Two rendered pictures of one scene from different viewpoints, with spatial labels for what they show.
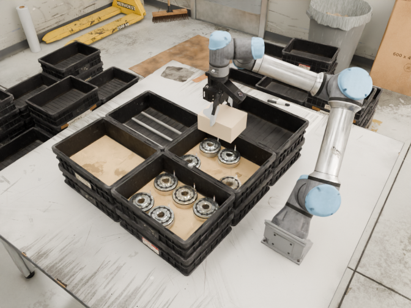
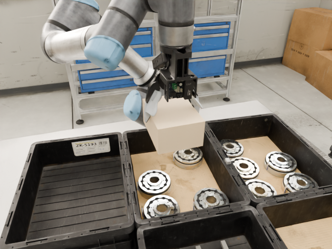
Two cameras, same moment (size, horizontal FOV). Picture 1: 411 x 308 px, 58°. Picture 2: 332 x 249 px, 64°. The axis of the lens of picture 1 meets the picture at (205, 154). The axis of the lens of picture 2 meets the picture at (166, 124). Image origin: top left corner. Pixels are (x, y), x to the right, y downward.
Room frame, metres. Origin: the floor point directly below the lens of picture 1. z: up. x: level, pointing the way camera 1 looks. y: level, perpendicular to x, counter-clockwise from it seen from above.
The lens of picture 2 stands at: (1.71, 0.29, 1.47)
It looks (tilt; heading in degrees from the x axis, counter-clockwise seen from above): 33 degrees down; 218
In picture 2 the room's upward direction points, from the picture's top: straight up
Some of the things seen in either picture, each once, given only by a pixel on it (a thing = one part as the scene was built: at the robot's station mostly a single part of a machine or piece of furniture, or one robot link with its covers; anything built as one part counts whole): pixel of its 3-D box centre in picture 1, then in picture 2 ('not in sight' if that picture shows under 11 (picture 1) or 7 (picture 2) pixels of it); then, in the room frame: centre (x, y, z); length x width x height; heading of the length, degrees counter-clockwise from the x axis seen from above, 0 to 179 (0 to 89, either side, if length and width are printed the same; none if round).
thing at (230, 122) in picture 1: (222, 121); (171, 121); (1.22, -0.07, 1.08); 0.16 x 0.12 x 0.07; 55
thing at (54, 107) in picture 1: (70, 119); not in sight; (2.17, 0.98, 0.37); 0.40 x 0.30 x 0.45; 145
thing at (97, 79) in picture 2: not in sight; (116, 61); (0.09, -1.57, 0.60); 0.72 x 0.03 x 0.56; 145
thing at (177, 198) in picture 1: (185, 194); (243, 167); (1.02, 0.08, 0.86); 0.10 x 0.10 x 0.01
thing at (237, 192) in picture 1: (219, 154); (176, 164); (1.20, -0.06, 0.92); 0.40 x 0.30 x 0.02; 51
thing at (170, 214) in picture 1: (161, 216); (280, 161); (0.91, 0.17, 0.86); 0.10 x 0.10 x 0.01
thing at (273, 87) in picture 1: (284, 102); not in sight; (2.45, -0.62, 0.31); 0.40 x 0.30 x 0.34; 55
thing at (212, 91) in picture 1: (216, 86); (176, 70); (1.24, -0.04, 1.24); 0.09 x 0.08 x 0.12; 55
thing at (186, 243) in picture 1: (172, 194); (265, 150); (0.97, 0.13, 0.92); 0.40 x 0.30 x 0.02; 51
